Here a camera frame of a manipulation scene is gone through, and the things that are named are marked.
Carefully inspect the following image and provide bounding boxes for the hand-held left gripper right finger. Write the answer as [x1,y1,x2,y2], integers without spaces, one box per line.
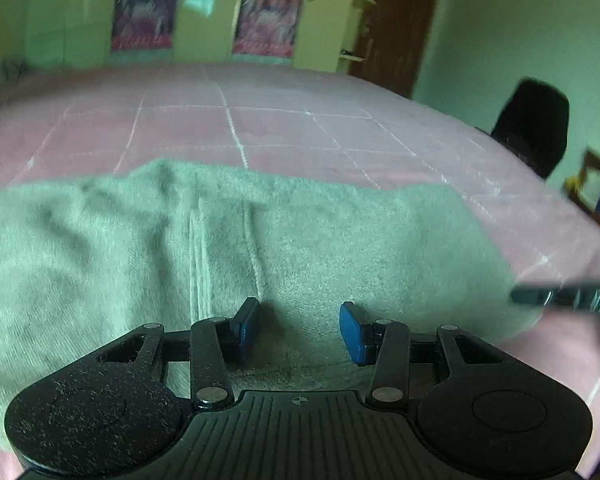
[340,301,506,403]

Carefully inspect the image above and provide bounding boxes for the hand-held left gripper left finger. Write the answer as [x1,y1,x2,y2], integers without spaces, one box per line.
[96,297,261,408]

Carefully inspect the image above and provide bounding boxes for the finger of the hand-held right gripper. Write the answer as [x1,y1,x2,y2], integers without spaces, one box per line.
[510,282,600,317]

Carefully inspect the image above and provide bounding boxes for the light green towel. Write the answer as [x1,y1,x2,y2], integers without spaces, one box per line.
[0,157,547,452]

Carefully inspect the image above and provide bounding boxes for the yellow wooden furniture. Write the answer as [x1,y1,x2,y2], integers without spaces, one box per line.
[564,149,600,242]

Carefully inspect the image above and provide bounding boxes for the cream corner shelves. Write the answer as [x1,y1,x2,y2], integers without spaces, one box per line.
[337,0,377,64]

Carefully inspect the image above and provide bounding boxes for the cream wardrobe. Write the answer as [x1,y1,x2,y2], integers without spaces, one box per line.
[22,0,376,73]

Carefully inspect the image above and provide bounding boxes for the brown wooden door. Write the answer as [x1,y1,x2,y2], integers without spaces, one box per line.
[349,0,445,99]

